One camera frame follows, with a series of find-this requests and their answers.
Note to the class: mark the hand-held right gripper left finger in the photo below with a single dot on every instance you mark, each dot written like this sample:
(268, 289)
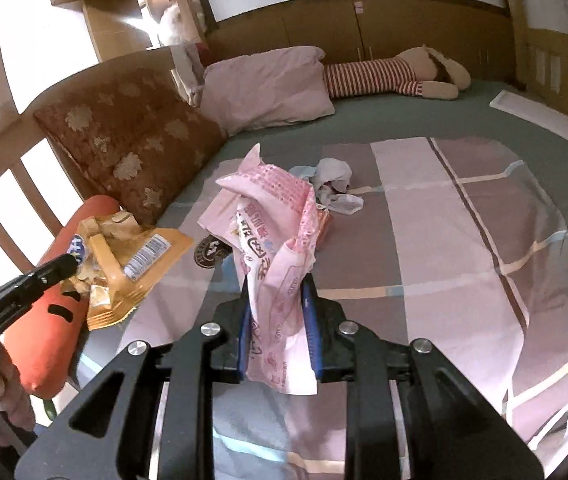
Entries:
(244, 330)

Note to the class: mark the pink pillow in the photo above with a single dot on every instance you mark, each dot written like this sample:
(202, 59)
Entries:
(264, 90)

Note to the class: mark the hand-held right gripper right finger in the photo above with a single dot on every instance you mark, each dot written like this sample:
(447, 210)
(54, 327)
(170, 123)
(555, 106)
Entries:
(312, 332)

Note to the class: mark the white plastic bag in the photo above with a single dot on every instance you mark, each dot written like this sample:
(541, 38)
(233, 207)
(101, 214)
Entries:
(334, 170)

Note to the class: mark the white flat tray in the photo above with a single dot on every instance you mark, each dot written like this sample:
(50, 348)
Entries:
(539, 115)

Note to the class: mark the white plush toy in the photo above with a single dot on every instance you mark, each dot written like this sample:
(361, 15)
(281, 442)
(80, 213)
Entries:
(176, 22)

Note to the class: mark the wooden side panel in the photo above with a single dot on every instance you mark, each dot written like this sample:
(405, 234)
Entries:
(564, 60)

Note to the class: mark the green bed sheet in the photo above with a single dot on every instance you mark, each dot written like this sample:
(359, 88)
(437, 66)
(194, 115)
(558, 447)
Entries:
(414, 115)

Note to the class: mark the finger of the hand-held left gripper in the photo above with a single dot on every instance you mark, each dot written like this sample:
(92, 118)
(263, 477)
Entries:
(56, 267)

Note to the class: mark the striped plush toy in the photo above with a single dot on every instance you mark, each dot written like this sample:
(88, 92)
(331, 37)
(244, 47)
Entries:
(369, 77)

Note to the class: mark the brown floral pillow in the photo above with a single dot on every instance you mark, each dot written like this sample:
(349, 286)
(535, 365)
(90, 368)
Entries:
(128, 130)

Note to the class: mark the orange carrot plush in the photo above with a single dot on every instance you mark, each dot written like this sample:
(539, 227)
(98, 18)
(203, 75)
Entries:
(43, 340)

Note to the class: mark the orange snack packet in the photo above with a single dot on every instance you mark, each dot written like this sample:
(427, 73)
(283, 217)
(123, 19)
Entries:
(325, 222)

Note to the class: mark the plaid pink grey blanket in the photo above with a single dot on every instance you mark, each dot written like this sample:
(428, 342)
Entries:
(464, 260)

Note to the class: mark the yellow snack bag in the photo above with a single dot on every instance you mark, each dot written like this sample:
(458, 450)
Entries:
(128, 255)

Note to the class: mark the pink printed plastic bag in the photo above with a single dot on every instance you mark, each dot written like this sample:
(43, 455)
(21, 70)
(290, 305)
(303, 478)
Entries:
(274, 200)

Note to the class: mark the white cloth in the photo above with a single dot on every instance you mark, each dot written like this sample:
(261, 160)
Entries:
(186, 67)

